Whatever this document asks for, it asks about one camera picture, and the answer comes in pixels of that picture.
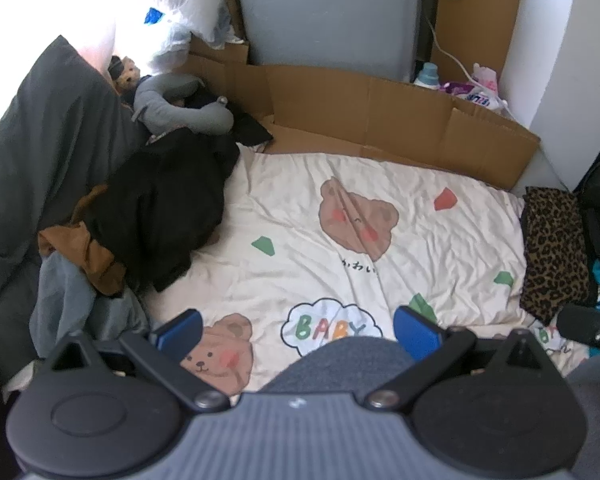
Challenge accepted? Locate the grey upright mattress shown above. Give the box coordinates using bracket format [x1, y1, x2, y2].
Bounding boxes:
[232, 0, 423, 83]

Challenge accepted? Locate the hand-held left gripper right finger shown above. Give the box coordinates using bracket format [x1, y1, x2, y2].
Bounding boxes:
[364, 305, 553, 411]

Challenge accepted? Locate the brown teddy bear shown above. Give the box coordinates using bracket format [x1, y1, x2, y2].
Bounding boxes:
[109, 55, 141, 93]

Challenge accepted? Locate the detergent bottle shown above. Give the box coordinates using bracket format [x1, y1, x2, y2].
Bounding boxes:
[413, 62, 441, 88]

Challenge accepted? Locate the brown garment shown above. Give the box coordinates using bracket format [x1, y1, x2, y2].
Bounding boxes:
[37, 185, 126, 296]

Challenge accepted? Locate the black clothes pile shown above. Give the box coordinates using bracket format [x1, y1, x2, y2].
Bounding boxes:
[85, 87, 241, 291]

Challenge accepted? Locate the person's grey trouser leg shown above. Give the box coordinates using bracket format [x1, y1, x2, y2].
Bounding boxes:
[260, 337, 416, 396]

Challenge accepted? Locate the flattened cardboard sheet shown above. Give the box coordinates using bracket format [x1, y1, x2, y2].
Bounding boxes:
[187, 35, 541, 191]

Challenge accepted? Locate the bear print bed sheet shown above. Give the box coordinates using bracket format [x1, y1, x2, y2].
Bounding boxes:
[145, 152, 588, 396]

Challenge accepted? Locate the white plastic bag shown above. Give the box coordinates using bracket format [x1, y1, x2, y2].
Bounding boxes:
[105, 0, 236, 76]

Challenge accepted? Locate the white cloth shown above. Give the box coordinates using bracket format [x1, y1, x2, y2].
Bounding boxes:
[2, 360, 46, 403]

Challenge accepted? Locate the black cloth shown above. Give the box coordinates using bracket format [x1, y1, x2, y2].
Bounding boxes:
[230, 110, 274, 147]

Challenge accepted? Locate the grey-blue garment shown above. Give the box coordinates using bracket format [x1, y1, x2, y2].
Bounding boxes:
[35, 250, 151, 361]

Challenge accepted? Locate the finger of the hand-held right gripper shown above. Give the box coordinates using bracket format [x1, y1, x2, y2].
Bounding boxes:
[560, 305, 600, 356]

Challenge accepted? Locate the grey neck pillow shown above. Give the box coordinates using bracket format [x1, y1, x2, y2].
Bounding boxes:
[132, 74, 235, 136]

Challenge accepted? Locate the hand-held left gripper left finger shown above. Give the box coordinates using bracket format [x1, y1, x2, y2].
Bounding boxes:
[45, 310, 231, 413]

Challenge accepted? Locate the leopard print garment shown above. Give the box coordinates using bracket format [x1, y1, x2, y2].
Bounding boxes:
[520, 187, 598, 326]

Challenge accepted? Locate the dark grey duvet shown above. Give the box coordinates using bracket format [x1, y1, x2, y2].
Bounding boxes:
[0, 35, 148, 311]

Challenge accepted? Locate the pink plastic bag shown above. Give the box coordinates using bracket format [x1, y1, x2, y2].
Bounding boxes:
[472, 62, 501, 92]

